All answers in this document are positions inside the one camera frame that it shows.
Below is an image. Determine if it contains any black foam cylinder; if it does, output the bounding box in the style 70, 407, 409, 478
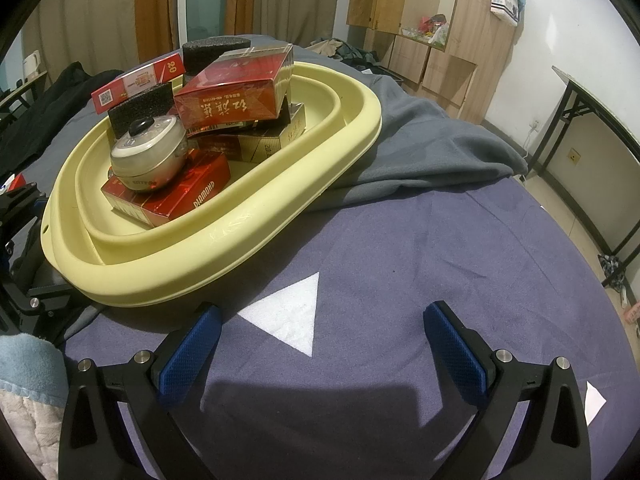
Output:
181, 36, 253, 86
108, 82, 176, 136

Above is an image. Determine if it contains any red cigarette box gold print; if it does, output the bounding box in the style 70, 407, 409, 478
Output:
172, 45, 295, 138

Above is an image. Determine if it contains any wooden cabinet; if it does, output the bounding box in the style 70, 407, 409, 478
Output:
345, 0, 528, 126

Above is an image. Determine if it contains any glass door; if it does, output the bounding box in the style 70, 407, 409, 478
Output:
177, 0, 231, 46

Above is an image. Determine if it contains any purple tablecloth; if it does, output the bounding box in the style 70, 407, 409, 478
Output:
62, 177, 636, 480

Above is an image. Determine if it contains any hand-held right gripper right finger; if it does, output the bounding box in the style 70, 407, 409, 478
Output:
422, 301, 586, 480

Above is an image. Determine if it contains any glossy red cigarette box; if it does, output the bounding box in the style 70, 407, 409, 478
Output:
100, 152, 232, 231

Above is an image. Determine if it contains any black cloth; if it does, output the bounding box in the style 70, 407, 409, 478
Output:
0, 60, 126, 181

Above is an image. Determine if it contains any white triangle marker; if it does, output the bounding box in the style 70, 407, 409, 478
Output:
236, 272, 321, 358
582, 381, 608, 428

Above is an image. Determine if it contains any pale yellow plastic basin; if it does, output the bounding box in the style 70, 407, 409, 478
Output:
40, 57, 383, 308

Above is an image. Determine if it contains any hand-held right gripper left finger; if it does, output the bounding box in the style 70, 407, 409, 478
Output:
58, 302, 223, 480

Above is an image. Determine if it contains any grey blanket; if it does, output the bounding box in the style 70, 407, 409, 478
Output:
300, 72, 528, 211

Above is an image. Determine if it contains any black folding table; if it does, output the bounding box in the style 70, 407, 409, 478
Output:
520, 65, 640, 261

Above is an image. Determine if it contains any white cable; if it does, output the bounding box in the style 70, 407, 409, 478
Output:
520, 130, 540, 178

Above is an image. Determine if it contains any clutter in cabinet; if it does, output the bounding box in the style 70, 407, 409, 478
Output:
400, 12, 451, 51

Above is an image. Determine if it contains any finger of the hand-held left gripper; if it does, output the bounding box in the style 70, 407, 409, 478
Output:
0, 182, 52, 241
12, 280, 83, 322

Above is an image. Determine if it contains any gold brown cigarette box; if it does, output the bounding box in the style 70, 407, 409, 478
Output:
192, 102, 307, 163

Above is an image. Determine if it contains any pile of dark clothes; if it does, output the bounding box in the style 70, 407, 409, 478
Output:
307, 37, 406, 86

